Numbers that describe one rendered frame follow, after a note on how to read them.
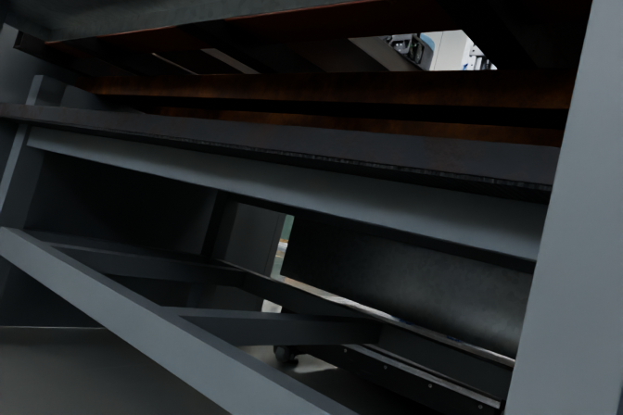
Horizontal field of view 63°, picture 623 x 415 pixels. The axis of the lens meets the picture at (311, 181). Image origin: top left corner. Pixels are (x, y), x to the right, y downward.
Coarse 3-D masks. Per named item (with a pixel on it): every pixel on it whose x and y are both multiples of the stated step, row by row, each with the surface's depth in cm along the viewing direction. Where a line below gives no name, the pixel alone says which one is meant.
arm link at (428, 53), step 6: (420, 36) 186; (426, 36) 187; (426, 42) 186; (432, 42) 188; (426, 48) 186; (432, 48) 188; (420, 54) 186; (426, 54) 186; (432, 54) 189; (426, 60) 187; (420, 66) 185; (426, 66) 187
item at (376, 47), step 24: (552, 24) 68; (576, 24) 66; (312, 48) 100; (336, 48) 97; (360, 48) 94; (384, 48) 101; (576, 48) 73; (192, 72) 159; (216, 72) 138; (240, 72) 131
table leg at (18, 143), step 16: (48, 80) 127; (16, 144) 127; (16, 160) 125; (32, 160) 127; (16, 176) 125; (32, 176) 128; (0, 192) 127; (16, 192) 125; (32, 192) 128; (0, 208) 124; (16, 208) 126; (0, 224) 124; (16, 224) 126; (0, 256) 124; (0, 272) 125; (0, 288) 125
